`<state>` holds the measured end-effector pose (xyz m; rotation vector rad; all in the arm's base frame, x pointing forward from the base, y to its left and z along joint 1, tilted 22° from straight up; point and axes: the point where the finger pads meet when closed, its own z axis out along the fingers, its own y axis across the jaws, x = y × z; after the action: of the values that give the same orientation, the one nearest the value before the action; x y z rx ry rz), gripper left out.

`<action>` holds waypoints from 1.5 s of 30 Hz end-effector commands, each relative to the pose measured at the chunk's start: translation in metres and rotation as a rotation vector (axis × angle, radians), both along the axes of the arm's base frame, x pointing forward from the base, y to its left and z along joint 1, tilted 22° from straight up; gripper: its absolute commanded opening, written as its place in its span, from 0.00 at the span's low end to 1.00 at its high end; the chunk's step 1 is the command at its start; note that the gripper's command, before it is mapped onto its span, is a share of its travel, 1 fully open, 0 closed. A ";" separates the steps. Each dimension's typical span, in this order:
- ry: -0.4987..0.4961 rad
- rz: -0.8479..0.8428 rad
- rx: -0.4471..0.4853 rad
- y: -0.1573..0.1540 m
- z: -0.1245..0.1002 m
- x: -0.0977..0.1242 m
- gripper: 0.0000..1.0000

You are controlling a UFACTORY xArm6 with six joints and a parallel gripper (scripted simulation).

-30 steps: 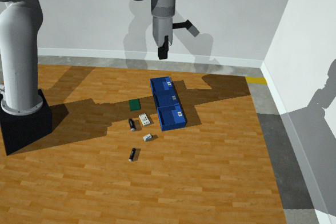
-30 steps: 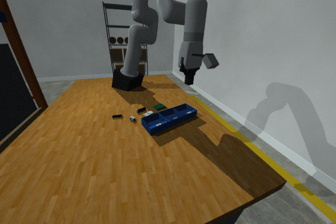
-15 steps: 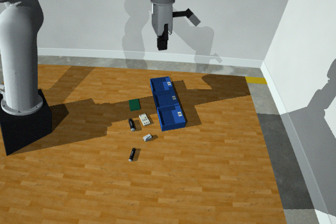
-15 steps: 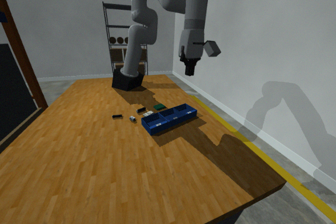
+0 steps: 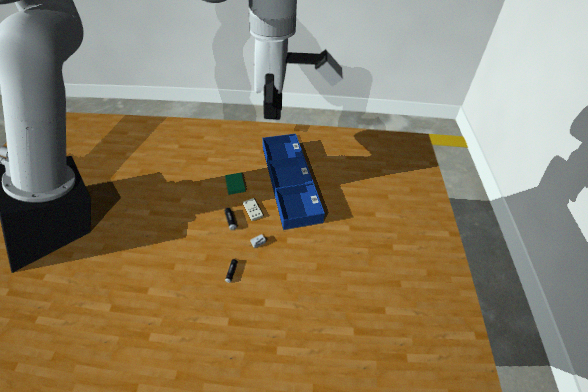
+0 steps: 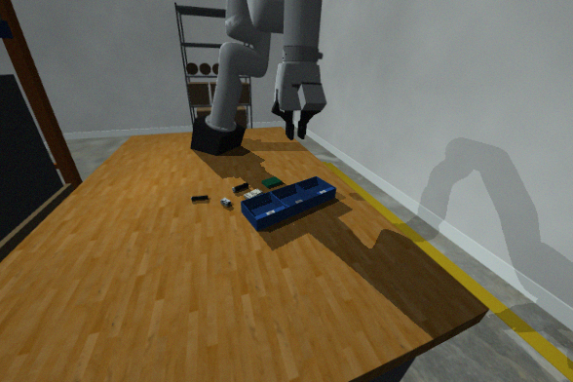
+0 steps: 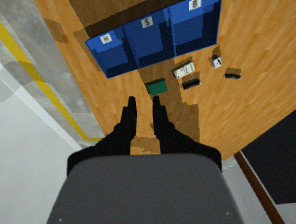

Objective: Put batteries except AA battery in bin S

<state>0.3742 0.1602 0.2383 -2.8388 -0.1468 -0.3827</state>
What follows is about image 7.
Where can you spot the white domino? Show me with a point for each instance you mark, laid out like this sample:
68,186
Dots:
184,70

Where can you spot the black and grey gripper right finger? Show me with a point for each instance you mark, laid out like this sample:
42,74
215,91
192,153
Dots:
176,142

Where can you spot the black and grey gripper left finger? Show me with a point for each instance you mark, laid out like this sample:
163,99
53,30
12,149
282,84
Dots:
115,142

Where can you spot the dark green flat block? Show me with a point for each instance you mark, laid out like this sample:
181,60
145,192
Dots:
157,87

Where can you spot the blue rack of three bins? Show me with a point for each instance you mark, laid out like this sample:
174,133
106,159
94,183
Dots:
151,37

